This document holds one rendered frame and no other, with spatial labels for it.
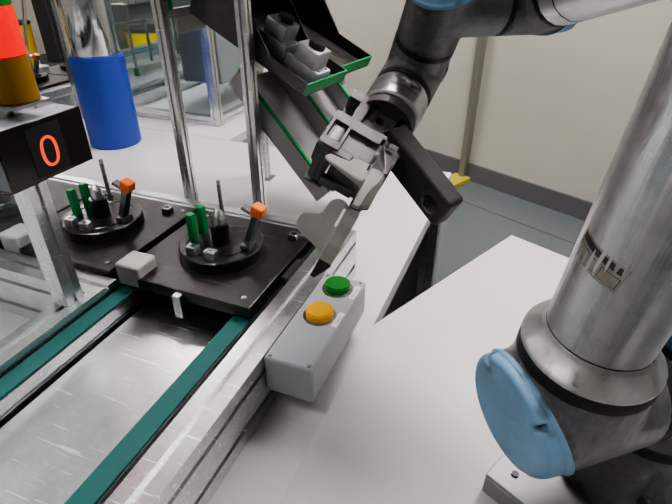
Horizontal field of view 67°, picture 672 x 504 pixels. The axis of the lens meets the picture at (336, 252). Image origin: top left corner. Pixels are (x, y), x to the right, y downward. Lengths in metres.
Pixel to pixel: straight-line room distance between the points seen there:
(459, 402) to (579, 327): 0.37
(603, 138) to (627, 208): 2.82
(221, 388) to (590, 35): 2.80
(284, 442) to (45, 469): 0.27
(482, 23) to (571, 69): 2.56
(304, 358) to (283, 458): 0.13
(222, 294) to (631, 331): 0.55
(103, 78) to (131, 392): 1.14
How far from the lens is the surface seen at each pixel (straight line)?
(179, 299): 0.79
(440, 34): 0.63
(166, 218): 1.01
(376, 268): 1.01
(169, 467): 0.59
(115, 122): 1.72
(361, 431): 0.72
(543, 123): 3.30
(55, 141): 0.72
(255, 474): 0.68
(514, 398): 0.46
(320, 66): 0.95
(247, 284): 0.78
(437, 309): 0.92
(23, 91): 0.69
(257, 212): 0.78
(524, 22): 0.68
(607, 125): 3.16
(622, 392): 0.45
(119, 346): 0.81
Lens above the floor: 1.42
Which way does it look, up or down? 32 degrees down
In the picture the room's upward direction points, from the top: straight up
